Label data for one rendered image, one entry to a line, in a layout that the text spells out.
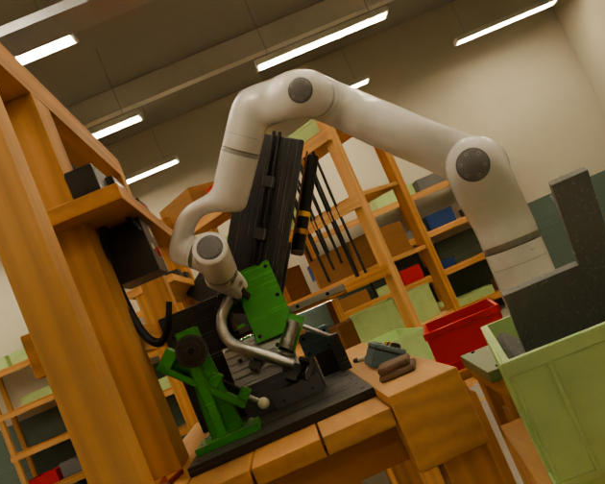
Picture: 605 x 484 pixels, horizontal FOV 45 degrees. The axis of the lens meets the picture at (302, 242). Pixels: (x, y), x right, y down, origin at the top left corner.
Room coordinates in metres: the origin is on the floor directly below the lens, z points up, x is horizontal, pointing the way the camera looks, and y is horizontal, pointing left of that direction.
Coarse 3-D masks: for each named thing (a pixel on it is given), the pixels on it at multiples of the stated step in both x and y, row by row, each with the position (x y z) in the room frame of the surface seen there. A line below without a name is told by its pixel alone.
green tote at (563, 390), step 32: (544, 352) 0.83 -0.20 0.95; (576, 352) 0.83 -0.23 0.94; (512, 384) 0.88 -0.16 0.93; (544, 384) 0.84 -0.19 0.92; (576, 384) 0.84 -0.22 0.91; (544, 416) 0.84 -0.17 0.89; (576, 416) 0.84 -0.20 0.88; (544, 448) 0.85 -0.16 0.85; (576, 448) 0.84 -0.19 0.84; (576, 480) 0.84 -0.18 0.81
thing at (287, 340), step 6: (288, 324) 1.92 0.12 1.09; (294, 324) 1.92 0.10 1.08; (300, 324) 1.93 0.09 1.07; (288, 330) 1.91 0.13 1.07; (294, 330) 1.92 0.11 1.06; (282, 336) 1.92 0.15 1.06; (288, 336) 1.91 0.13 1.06; (294, 336) 1.92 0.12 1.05; (282, 342) 1.91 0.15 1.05; (288, 342) 1.91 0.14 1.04; (288, 348) 1.90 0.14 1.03
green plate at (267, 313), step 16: (240, 272) 2.00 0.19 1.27; (256, 272) 2.00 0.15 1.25; (272, 272) 2.00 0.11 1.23; (256, 288) 1.99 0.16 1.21; (272, 288) 1.98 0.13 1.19; (256, 304) 1.97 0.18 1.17; (272, 304) 1.97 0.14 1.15; (256, 320) 1.96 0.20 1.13; (272, 320) 1.96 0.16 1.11; (256, 336) 1.95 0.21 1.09; (272, 336) 1.95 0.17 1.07
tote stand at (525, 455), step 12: (516, 420) 1.27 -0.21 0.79; (504, 432) 1.23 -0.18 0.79; (516, 432) 1.20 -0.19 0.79; (516, 444) 1.14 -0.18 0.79; (528, 444) 1.12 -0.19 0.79; (516, 456) 1.17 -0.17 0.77; (528, 456) 1.06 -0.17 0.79; (528, 468) 1.02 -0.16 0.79; (540, 468) 0.99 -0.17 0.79; (528, 480) 1.13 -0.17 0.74; (540, 480) 0.95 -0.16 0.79
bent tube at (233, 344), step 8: (224, 304) 1.94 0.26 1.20; (224, 312) 1.94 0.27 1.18; (216, 320) 1.94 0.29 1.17; (224, 320) 1.93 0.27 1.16; (216, 328) 1.93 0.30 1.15; (224, 328) 1.92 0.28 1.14; (224, 336) 1.92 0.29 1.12; (232, 336) 1.93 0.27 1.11; (232, 344) 1.91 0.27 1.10; (240, 344) 1.91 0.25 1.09; (248, 344) 1.92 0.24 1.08; (240, 352) 1.91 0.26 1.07; (248, 352) 1.91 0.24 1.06; (256, 352) 1.90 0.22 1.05; (264, 352) 1.90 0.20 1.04; (272, 352) 1.90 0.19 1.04; (264, 360) 1.91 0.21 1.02; (272, 360) 1.90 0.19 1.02; (280, 360) 1.89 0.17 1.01; (288, 360) 1.89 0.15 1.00; (288, 368) 1.90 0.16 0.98
